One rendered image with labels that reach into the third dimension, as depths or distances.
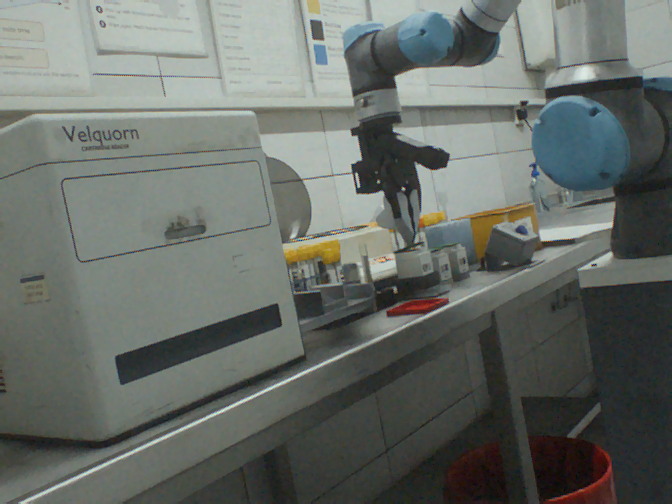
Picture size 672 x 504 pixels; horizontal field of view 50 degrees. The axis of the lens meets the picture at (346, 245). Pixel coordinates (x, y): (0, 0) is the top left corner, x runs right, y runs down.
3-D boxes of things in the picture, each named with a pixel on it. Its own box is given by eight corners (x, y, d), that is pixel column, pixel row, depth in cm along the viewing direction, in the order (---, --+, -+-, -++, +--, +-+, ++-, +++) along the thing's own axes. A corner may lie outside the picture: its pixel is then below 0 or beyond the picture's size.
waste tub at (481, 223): (514, 259, 144) (505, 210, 143) (458, 265, 153) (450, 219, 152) (544, 248, 154) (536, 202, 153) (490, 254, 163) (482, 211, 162)
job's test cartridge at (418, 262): (424, 289, 116) (416, 250, 116) (400, 291, 119) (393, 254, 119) (436, 284, 119) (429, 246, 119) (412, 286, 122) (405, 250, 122)
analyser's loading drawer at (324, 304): (277, 351, 83) (268, 307, 83) (238, 352, 87) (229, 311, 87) (377, 310, 99) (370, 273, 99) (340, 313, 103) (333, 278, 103)
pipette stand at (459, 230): (457, 277, 134) (447, 224, 134) (427, 279, 139) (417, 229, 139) (485, 266, 142) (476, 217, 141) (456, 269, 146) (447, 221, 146)
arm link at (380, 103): (406, 88, 119) (378, 87, 112) (411, 115, 119) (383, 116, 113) (370, 99, 123) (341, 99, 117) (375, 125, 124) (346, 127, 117)
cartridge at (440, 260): (442, 288, 123) (435, 250, 122) (419, 290, 125) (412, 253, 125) (453, 283, 126) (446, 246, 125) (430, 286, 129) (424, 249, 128)
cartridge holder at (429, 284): (435, 297, 114) (430, 275, 114) (389, 301, 120) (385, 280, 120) (451, 290, 118) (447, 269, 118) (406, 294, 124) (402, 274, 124)
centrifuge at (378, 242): (345, 301, 131) (332, 235, 130) (251, 306, 153) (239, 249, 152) (428, 274, 147) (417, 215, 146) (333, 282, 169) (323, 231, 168)
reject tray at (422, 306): (426, 313, 101) (425, 307, 101) (386, 316, 105) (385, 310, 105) (449, 302, 106) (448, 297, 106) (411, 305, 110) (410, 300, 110)
